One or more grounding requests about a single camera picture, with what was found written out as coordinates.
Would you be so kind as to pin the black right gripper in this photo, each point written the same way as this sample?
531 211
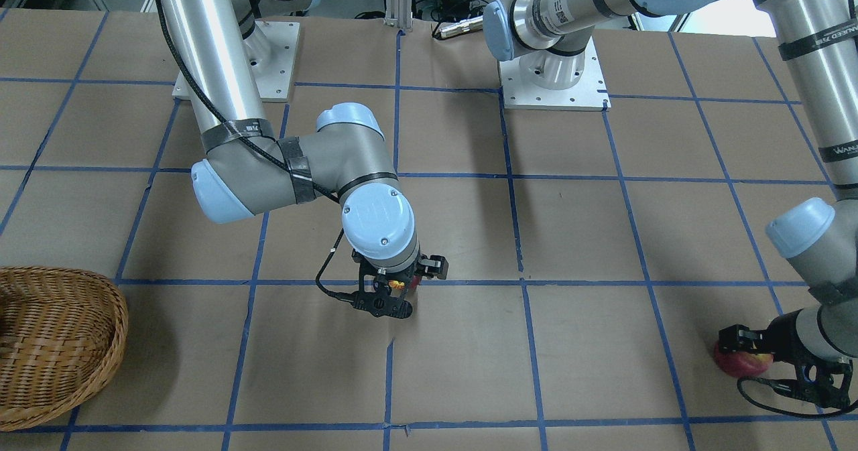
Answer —
434 267

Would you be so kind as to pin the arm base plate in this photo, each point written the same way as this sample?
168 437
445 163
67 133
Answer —
547 81
271 54

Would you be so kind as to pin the red apple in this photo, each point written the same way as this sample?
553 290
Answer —
739 364

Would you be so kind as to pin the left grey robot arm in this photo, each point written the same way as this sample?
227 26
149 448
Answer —
817 43

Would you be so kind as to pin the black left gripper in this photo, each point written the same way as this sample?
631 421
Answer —
792 338

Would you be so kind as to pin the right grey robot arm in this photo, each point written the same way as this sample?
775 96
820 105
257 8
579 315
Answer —
224 53

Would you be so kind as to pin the woven wicker basket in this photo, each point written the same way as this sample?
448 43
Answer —
63 338

